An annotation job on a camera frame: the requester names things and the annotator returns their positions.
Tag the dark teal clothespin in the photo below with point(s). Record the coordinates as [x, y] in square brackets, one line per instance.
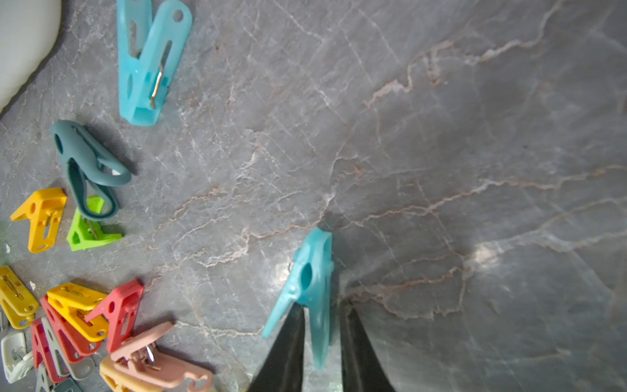
[89, 165]

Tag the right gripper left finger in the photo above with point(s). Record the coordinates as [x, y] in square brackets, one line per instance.
[283, 369]

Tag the green clothespin centre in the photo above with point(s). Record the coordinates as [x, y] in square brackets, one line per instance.
[85, 234]

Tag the pink clothespin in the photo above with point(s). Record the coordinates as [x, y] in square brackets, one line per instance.
[140, 358]

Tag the yellow clothespin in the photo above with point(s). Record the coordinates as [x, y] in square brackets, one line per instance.
[74, 303]
[44, 210]

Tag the yellow clothespin upper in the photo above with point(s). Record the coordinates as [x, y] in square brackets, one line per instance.
[44, 210]

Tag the red clothespin pile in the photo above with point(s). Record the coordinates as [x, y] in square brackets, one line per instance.
[120, 309]

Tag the white storage box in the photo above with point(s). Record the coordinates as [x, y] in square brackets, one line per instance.
[29, 30]

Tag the yellow clothespin centre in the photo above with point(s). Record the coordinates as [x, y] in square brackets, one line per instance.
[74, 303]

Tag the tan clothespin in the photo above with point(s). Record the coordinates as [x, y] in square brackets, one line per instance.
[121, 382]

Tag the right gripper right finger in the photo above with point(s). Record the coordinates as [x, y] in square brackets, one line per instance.
[360, 367]

